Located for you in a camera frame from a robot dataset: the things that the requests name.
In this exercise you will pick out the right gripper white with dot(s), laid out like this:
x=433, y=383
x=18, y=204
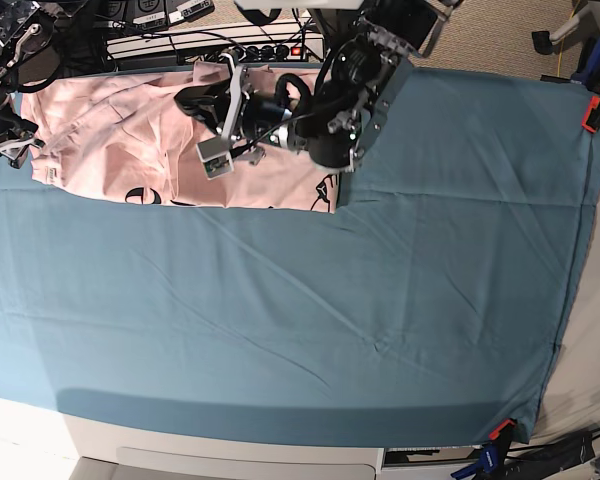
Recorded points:
x=17, y=137

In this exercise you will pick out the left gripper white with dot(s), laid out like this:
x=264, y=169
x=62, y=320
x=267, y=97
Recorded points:
x=220, y=107

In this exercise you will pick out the pink T-shirt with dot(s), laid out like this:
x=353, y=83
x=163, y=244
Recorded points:
x=123, y=139

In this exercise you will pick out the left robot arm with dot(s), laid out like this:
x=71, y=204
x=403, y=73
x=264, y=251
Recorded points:
x=338, y=118

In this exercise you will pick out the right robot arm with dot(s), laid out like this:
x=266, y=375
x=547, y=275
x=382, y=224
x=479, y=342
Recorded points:
x=27, y=30

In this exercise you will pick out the white power strip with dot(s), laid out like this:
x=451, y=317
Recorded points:
x=186, y=40

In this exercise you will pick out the teal table cloth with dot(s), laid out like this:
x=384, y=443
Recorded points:
x=425, y=311

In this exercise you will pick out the grey drawer cabinet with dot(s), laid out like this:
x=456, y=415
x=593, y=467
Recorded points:
x=213, y=458

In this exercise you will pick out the orange clamp top right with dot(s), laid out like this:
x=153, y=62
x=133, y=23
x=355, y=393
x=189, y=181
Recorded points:
x=589, y=121

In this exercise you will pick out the orange blue clamp bottom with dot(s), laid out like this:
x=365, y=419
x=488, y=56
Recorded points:
x=491, y=455

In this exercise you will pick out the black power strip bottom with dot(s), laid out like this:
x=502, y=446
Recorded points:
x=547, y=461

